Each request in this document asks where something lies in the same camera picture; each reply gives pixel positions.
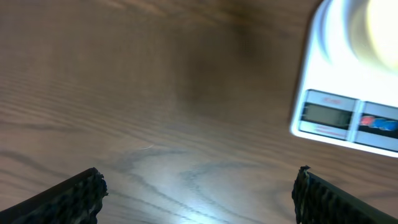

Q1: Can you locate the yellow bowl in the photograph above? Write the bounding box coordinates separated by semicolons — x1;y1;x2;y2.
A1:
349;0;397;73

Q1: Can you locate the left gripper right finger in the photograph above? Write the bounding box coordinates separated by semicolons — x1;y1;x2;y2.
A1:
292;166;397;224

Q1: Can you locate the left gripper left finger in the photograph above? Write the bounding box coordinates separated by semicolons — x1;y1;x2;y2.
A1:
1;167;108;224

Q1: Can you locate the white digital kitchen scale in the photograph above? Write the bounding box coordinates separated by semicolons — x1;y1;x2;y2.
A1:
290;0;397;157

